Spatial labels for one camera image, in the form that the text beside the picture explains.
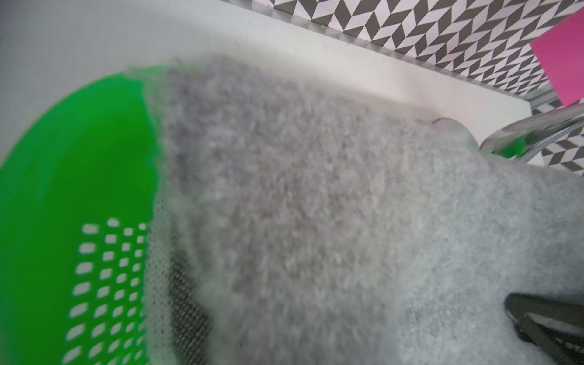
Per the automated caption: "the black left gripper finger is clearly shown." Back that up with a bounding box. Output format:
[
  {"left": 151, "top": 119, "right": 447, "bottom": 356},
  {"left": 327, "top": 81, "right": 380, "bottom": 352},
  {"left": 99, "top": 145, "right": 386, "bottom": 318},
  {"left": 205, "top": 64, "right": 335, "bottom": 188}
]
[{"left": 503, "top": 293, "right": 583, "bottom": 365}]

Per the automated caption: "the grey fuzzy scarf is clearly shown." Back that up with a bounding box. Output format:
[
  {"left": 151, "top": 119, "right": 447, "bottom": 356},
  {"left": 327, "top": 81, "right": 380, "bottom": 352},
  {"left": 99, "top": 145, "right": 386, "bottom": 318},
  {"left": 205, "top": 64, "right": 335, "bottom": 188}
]
[{"left": 151, "top": 57, "right": 583, "bottom": 364}]

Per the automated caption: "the black grey block scarf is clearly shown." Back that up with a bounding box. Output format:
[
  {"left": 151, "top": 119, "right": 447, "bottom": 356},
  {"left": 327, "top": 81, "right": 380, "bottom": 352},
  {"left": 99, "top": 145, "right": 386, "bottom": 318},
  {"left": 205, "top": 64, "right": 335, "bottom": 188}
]
[{"left": 143, "top": 221, "right": 211, "bottom": 364}]

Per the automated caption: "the green plastic perforated basket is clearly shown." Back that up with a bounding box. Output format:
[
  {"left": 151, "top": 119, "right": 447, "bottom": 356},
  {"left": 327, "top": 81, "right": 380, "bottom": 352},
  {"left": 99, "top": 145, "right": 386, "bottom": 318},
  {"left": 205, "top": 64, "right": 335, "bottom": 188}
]
[{"left": 1, "top": 66, "right": 164, "bottom": 364}]

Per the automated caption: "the chrome pink jewellery stand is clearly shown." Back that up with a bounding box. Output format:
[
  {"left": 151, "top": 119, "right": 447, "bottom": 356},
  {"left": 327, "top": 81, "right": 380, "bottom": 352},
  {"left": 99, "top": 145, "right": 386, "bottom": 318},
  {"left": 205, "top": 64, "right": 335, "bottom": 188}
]
[{"left": 429, "top": 10, "right": 583, "bottom": 173}]

